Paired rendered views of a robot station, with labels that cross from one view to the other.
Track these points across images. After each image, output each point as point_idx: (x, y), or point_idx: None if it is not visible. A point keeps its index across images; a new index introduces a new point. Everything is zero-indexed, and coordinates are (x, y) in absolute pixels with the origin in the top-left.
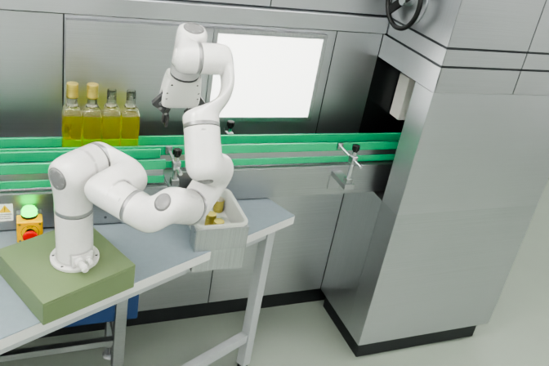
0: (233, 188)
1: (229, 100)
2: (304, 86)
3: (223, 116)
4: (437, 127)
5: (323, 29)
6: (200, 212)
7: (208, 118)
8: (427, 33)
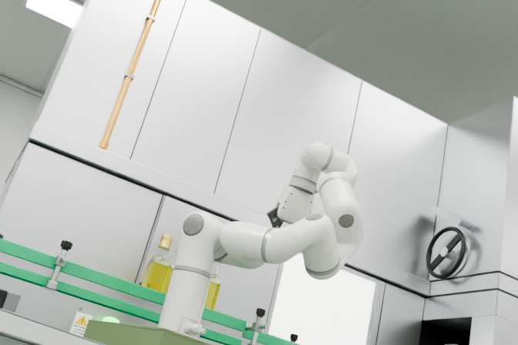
0: None
1: (290, 321)
2: (358, 327)
3: (282, 337)
4: None
5: (375, 274)
6: (338, 256)
7: (345, 178)
8: (475, 270)
